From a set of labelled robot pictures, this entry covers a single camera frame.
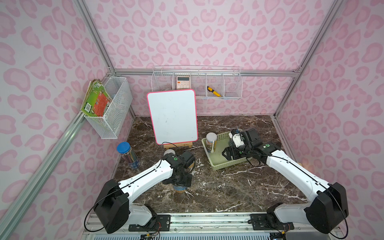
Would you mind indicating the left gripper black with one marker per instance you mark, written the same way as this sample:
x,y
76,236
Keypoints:
x,y
181,182

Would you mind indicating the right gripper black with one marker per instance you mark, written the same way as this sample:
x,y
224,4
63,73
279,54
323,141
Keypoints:
x,y
231,151

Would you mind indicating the blue tin can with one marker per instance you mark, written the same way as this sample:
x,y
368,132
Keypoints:
x,y
179,188

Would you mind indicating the green plastic basket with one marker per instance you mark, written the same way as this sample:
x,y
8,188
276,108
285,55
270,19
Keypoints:
x,y
216,159

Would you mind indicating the yellow can white lid spoon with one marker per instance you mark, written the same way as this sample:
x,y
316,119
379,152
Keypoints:
x,y
211,139

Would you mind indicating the red white lidded can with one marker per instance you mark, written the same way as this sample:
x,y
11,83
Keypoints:
x,y
169,151

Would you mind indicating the blue lid pencil jar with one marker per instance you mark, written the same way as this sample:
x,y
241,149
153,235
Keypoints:
x,y
129,155

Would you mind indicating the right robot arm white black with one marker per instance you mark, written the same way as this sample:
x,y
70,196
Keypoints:
x,y
327,203

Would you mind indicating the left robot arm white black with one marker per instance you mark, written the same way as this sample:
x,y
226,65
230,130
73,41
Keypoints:
x,y
115,206

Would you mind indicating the wooden whiteboard stand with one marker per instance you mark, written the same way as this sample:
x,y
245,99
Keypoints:
x,y
170,145

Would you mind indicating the pink framed whiteboard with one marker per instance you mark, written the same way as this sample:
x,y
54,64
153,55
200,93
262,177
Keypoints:
x,y
174,116

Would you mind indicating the yellow black utility knife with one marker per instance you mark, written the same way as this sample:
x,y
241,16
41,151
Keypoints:
x,y
213,91

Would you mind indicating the white pink calculator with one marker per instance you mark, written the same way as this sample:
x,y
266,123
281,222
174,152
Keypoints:
x,y
183,82

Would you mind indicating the green red booklet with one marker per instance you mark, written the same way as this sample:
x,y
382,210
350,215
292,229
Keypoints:
x,y
97,100

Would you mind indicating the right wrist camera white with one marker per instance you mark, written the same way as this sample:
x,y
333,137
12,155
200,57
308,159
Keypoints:
x,y
244,140

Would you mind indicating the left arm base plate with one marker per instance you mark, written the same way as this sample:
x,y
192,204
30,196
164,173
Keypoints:
x,y
157,223

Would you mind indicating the white wire wall shelf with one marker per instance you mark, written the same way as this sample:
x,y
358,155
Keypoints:
x,y
227,81

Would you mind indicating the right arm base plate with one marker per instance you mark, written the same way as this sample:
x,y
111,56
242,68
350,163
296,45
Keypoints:
x,y
268,221

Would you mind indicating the white mesh wall basket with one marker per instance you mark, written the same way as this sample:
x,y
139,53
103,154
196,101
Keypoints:
x,y
109,126

